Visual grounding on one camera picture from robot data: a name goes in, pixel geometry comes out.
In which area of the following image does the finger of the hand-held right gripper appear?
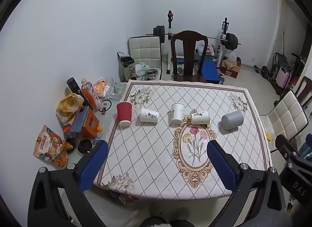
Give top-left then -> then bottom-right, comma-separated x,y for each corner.
275,134 -> 299,159

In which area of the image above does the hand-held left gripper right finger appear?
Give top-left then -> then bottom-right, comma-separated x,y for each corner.
207,140 -> 286,227

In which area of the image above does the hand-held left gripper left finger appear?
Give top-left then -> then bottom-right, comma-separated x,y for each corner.
27,140 -> 109,227

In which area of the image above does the grey ribbed cup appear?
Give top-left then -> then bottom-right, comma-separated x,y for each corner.
221,110 -> 244,130

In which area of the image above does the white printed paper cup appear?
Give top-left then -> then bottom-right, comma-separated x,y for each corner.
140,108 -> 160,123
191,110 -> 210,125
171,103 -> 185,124

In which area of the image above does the red ribbed paper cup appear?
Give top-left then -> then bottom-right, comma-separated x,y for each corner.
116,101 -> 133,127

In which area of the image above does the small black bowl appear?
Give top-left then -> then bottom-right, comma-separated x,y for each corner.
78,138 -> 93,154

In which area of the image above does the white padded chair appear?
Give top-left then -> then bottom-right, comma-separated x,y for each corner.
259,90 -> 309,142
128,36 -> 163,80

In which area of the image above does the orange box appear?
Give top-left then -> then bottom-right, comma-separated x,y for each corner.
80,109 -> 100,139

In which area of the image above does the red packet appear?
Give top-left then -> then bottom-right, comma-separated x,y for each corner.
114,191 -> 138,204

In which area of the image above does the colourful snack packet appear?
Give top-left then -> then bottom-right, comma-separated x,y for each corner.
33,125 -> 74,168

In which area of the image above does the grey blue flat case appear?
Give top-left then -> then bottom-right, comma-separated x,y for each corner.
69,106 -> 91,133

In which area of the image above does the floral diamond pattern tablecloth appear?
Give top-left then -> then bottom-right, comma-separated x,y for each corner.
96,79 -> 273,199

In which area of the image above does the dark wooden chair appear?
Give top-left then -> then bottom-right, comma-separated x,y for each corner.
294,76 -> 312,108
170,30 -> 210,84

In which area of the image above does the yellow plastic bag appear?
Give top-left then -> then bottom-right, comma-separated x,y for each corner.
56,93 -> 85,125

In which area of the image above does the pink suitcase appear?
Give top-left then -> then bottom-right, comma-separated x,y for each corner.
277,68 -> 292,90

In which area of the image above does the red drink bottle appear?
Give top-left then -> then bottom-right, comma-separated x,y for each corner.
81,78 -> 102,111

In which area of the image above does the black dumbbell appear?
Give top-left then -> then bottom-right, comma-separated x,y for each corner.
254,65 -> 270,79

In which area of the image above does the clear glass tray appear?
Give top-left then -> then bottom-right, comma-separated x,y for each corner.
105,83 -> 128,101

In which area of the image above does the orange snack bag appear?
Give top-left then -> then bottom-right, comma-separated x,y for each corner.
94,78 -> 111,96

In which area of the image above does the black folding cart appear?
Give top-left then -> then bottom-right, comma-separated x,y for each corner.
271,52 -> 306,89

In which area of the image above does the black cylinder flask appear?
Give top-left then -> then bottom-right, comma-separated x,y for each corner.
66,77 -> 82,95

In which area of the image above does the red cardboard box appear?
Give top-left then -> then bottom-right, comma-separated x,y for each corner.
220,57 -> 242,79

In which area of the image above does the blue bench pad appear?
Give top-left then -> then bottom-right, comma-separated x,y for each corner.
201,61 -> 220,84

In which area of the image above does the pale green plastic bag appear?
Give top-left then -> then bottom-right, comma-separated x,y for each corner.
135,62 -> 150,77

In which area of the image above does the barbell with black plates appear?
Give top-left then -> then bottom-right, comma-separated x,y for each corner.
146,25 -> 242,52

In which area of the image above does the white and red plastic bag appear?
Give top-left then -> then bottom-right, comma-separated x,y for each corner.
196,40 -> 216,57

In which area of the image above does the white barbell rack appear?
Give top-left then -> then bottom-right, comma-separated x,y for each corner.
165,10 -> 231,75

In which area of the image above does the black cable loop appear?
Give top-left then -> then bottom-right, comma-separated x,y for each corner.
101,99 -> 113,114

